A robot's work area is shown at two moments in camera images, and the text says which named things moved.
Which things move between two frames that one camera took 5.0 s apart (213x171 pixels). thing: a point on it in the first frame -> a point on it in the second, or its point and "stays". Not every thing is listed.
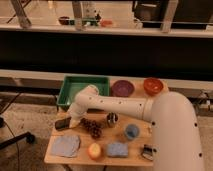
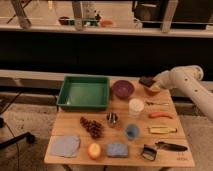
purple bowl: (122, 89) stays
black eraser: (62, 124) -> (147, 81)
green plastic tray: (74, 84) stays
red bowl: (152, 86) stays
